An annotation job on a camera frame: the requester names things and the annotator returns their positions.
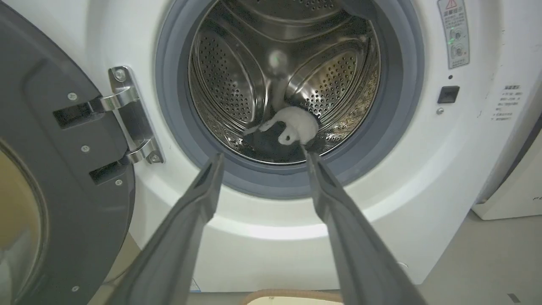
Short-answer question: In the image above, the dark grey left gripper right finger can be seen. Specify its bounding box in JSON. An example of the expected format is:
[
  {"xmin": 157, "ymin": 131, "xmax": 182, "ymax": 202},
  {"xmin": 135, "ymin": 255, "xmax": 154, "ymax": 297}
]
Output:
[{"xmin": 306, "ymin": 151, "xmax": 427, "ymax": 305}]

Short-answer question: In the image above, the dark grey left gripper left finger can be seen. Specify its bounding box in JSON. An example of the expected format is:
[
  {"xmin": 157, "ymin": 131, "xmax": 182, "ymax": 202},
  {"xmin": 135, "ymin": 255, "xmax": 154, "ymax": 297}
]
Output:
[{"xmin": 105, "ymin": 153, "xmax": 225, "ymax": 305}]

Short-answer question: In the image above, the white plush toy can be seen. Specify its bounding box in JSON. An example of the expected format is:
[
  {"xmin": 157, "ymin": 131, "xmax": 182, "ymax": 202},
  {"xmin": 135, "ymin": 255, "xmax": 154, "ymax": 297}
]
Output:
[{"xmin": 243, "ymin": 106, "xmax": 319, "ymax": 145}]

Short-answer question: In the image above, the beige basket rim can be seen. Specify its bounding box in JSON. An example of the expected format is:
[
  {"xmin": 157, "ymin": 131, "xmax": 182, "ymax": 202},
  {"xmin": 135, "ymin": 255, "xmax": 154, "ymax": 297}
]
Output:
[{"xmin": 240, "ymin": 289, "xmax": 344, "ymax": 305}]

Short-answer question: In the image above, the grey washing machine door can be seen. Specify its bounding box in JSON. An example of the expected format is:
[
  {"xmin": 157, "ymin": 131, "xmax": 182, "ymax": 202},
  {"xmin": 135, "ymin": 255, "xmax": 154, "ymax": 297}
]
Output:
[{"xmin": 0, "ymin": 2, "xmax": 136, "ymax": 305}]

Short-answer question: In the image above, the white front-load washing machine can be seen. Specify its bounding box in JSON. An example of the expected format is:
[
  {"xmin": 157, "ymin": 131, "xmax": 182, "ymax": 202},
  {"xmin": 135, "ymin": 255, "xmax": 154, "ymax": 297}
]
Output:
[{"xmin": 4, "ymin": 0, "xmax": 542, "ymax": 294}]

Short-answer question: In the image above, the chrome door hinge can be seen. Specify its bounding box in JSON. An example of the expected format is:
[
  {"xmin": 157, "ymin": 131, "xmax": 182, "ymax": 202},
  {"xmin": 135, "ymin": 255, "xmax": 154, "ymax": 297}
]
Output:
[{"xmin": 88, "ymin": 66, "xmax": 165, "ymax": 166}]

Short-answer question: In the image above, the white appliance cabinet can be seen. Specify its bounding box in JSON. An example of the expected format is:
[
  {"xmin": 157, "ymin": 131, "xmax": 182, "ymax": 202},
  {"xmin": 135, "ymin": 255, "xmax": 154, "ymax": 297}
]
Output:
[{"xmin": 471, "ymin": 114, "xmax": 542, "ymax": 221}]

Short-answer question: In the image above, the warning sticker label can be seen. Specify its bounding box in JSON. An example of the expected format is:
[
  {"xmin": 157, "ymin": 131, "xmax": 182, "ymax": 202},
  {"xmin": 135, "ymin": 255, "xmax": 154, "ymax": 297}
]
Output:
[{"xmin": 437, "ymin": 0, "xmax": 470, "ymax": 69}]

